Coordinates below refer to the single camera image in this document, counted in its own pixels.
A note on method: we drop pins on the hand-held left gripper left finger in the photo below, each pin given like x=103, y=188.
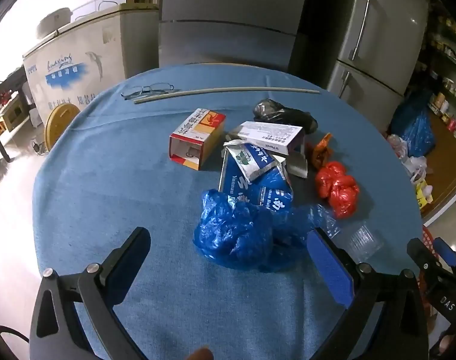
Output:
x=130, y=255

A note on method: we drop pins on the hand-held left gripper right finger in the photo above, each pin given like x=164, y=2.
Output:
x=331, y=270

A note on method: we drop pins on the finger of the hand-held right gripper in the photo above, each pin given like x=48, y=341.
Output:
x=447, y=253
x=423, y=257

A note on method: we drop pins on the red plastic basket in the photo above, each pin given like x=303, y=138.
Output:
x=430, y=236

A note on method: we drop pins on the clear plastic cup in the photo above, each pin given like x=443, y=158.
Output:
x=363, y=242

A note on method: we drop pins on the red plastic bag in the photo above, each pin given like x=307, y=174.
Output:
x=336, y=189

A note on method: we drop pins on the blue carton box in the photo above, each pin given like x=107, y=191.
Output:
x=269, y=191

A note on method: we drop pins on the blue plastic bag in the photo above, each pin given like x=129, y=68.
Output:
x=235, y=232

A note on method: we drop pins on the orange packet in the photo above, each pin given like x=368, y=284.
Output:
x=321, y=152

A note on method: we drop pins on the white green packet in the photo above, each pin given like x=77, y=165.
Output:
x=250, y=159

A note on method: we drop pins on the red yellow cardboard box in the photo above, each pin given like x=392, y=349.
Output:
x=198, y=135

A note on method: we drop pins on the white purple medicine box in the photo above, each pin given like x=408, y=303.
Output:
x=269, y=135

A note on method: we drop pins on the black plastic bag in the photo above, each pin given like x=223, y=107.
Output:
x=284, y=114

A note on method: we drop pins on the person's right hand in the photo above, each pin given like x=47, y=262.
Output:
x=443, y=343

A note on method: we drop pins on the person's left hand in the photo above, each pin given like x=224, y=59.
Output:
x=199, y=354

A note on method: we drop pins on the blue tablecloth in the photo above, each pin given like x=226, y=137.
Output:
x=137, y=202

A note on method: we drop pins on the yellow paper bag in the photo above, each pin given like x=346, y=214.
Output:
x=425, y=195

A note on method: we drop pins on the white plastic bag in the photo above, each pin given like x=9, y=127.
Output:
x=415, y=167

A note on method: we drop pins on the wooden shelf cabinet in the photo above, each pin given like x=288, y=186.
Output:
x=449, y=131

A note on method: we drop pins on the large blue plastic sack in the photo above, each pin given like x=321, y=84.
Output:
x=417, y=127

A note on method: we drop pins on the round wooden board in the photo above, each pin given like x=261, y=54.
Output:
x=61, y=123

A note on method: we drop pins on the eyeglasses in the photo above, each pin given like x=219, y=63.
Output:
x=149, y=90

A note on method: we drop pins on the long white stick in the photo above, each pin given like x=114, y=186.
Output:
x=228, y=90

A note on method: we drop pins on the dark wooden table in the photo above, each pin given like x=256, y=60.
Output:
x=6, y=93

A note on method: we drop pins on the white chest freezer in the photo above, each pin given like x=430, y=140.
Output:
x=89, y=52

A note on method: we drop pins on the silver two-door refrigerator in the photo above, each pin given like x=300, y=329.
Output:
x=381, y=37

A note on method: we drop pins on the white pot lid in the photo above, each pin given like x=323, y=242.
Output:
x=55, y=20

